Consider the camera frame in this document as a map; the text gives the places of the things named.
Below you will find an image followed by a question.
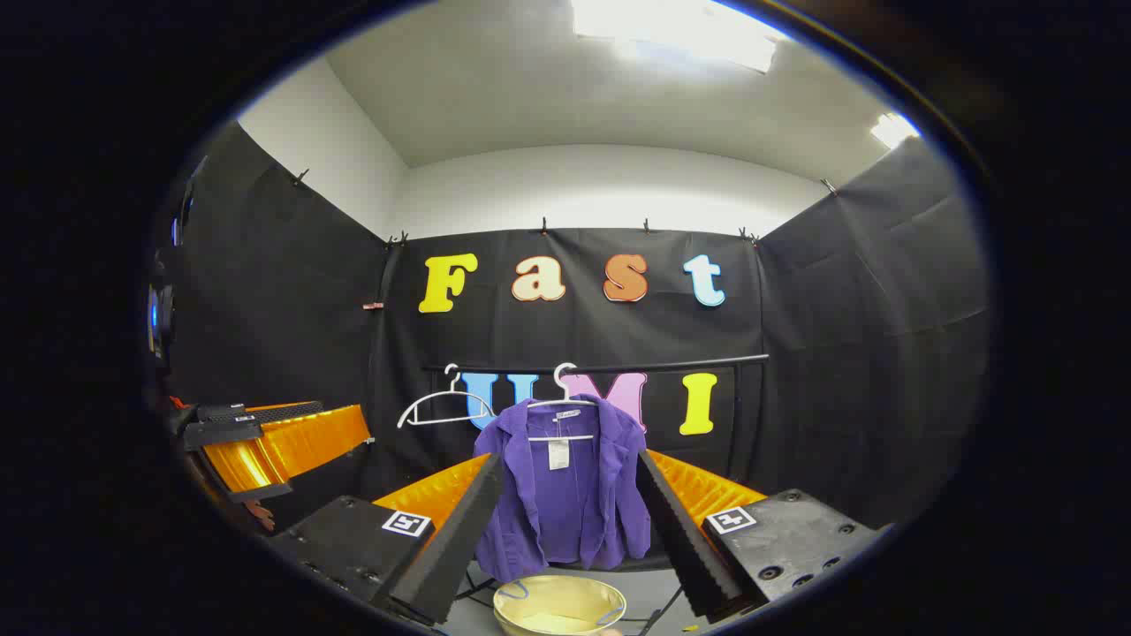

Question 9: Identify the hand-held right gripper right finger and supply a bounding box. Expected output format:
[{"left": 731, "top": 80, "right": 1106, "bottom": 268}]
[{"left": 636, "top": 449, "right": 886, "bottom": 623}]

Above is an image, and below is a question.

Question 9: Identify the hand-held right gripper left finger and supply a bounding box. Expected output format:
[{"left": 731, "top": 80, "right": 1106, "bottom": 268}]
[{"left": 268, "top": 452, "right": 506, "bottom": 628}]

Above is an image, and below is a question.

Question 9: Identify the purple corduroy jacket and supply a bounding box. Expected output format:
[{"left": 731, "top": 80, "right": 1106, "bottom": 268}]
[{"left": 473, "top": 393, "right": 653, "bottom": 584}]

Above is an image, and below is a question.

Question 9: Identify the white clothes hanger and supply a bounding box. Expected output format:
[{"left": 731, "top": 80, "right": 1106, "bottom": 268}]
[
  {"left": 528, "top": 362, "right": 598, "bottom": 443},
  {"left": 397, "top": 362, "right": 497, "bottom": 430}
]

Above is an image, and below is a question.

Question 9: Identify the ceiling light panel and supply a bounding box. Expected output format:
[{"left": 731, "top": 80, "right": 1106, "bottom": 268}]
[
  {"left": 570, "top": 0, "right": 789, "bottom": 73},
  {"left": 870, "top": 112, "right": 922, "bottom": 150}
]

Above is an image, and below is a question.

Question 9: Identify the black clothes rail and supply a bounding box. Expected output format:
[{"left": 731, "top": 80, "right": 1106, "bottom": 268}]
[{"left": 422, "top": 353, "right": 771, "bottom": 374}]

